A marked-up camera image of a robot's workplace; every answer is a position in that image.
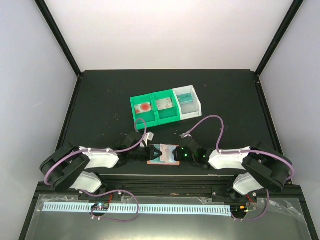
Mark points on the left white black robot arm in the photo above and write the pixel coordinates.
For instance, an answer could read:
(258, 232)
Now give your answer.
(67, 167)

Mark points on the white pagoda credit card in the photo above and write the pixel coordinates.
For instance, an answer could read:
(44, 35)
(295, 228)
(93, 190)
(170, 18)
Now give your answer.
(164, 104)

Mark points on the black frame post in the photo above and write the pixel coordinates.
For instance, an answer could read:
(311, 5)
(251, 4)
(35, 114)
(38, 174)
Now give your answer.
(47, 15)
(282, 29)

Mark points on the pink leather card holder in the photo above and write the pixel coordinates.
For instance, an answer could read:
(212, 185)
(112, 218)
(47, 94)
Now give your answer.
(175, 163)

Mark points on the right black frame post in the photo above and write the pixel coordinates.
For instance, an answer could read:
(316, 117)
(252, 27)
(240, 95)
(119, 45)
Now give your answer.
(282, 29)

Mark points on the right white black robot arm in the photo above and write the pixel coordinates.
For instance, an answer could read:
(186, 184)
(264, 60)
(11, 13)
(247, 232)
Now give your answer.
(263, 167)

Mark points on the middle green bin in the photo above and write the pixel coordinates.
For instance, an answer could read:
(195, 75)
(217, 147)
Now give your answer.
(170, 115)

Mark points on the white slotted cable duct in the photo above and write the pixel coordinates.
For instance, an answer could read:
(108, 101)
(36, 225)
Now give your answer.
(156, 209)

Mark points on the white bin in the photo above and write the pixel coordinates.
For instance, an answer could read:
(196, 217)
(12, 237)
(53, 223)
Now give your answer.
(188, 111)

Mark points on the left green bin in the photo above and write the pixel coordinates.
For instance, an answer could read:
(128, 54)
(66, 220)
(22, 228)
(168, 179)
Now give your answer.
(151, 118)

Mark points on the left black frame post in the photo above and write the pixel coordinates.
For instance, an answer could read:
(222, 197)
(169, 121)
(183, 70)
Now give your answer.
(47, 15)

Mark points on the teal chip credit card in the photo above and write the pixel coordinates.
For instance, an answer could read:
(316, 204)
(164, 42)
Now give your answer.
(155, 154)

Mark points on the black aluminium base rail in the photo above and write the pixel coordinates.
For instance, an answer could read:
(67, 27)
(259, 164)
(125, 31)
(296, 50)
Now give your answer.
(176, 186)

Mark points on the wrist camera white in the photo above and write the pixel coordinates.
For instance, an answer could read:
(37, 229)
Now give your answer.
(147, 138)
(184, 135)

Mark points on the green bin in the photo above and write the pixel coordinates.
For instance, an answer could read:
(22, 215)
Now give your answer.
(151, 118)
(170, 115)

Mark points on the red white credit card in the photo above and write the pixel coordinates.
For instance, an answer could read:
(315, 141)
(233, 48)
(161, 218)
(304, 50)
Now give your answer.
(143, 108)

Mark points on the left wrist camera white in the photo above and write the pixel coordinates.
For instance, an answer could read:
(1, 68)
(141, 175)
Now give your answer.
(147, 138)

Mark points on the electronics board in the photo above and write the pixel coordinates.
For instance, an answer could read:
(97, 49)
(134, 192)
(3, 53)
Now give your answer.
(100, 207)
(239, 209)

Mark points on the right electronics board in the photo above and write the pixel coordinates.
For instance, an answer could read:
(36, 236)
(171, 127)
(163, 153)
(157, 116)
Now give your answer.
(239, 209)

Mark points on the left electronics board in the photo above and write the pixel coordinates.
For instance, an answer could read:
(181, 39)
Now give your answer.
(100, 207)

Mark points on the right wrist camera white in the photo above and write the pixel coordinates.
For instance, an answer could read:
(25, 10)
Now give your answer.
(184, 135)

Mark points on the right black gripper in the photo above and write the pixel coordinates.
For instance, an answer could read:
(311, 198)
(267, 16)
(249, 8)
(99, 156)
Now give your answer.
(176, 152)

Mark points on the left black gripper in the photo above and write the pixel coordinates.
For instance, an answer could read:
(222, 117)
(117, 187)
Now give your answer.
(150, 153)

